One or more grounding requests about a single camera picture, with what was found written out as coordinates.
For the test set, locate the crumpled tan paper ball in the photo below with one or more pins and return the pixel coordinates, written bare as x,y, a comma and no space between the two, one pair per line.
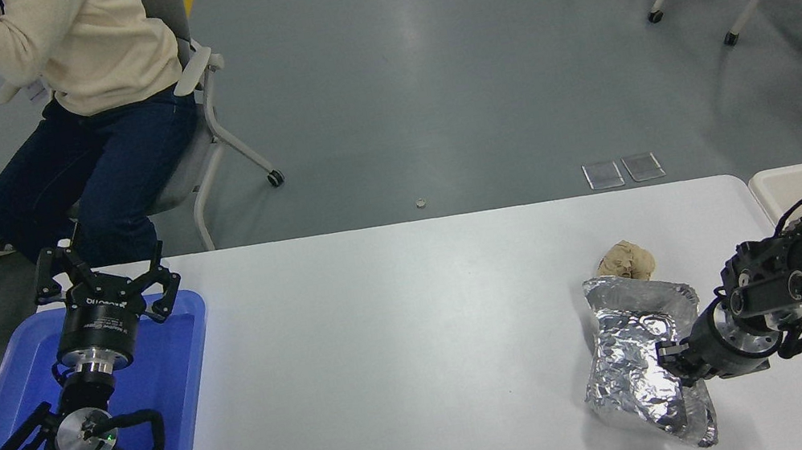
623,261

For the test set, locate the foil tray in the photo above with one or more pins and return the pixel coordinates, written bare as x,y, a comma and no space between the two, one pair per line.
629,370

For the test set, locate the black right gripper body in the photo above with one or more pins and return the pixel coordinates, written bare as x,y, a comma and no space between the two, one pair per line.
715,351

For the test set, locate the clear square floor plate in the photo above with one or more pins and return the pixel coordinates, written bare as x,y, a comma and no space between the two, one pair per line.
643,166
603,175

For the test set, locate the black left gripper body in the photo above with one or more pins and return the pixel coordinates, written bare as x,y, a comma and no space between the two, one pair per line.
96,325

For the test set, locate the seated person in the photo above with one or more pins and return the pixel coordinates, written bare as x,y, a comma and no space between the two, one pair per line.
86,49

